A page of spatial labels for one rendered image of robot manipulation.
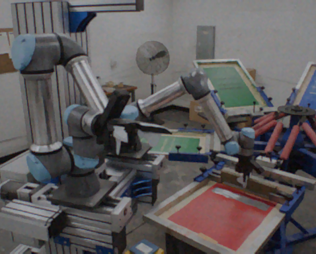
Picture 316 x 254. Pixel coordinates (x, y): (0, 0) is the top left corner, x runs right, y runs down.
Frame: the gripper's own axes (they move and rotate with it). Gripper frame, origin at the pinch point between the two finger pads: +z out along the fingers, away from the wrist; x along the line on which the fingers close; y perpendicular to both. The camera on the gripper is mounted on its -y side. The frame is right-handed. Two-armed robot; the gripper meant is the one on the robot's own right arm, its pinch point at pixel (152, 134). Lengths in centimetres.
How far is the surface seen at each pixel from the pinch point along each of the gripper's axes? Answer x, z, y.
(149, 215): -56, -50, 62
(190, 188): -92, -52, 57
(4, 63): -115, -408, 8
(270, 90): -517, -199, 21
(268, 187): -114, -14, 48
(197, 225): -70, -29, 63
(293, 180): -137, -8, 47
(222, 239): -69, -14, 63
